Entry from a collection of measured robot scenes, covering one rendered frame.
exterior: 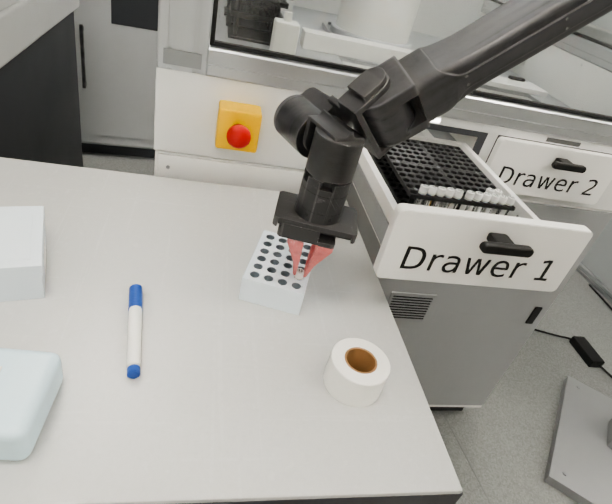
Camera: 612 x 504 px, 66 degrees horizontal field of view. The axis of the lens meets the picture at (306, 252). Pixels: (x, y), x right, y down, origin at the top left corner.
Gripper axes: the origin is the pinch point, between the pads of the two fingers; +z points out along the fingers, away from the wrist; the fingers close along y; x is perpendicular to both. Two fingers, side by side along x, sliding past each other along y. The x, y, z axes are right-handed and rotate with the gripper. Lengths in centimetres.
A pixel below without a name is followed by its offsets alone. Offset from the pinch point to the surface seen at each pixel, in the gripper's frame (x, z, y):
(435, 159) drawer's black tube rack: -27.8, -8.8, -20.0
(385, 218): -7.5, -6.3, -10.2
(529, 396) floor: -62, 80, -97
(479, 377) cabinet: -46, 59, -64
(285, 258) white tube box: -3.4, 1.4, 2.2
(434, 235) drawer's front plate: -1.9, -8.7, -15.6
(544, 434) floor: -47, 80, -97
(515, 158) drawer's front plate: -39, -9, -39
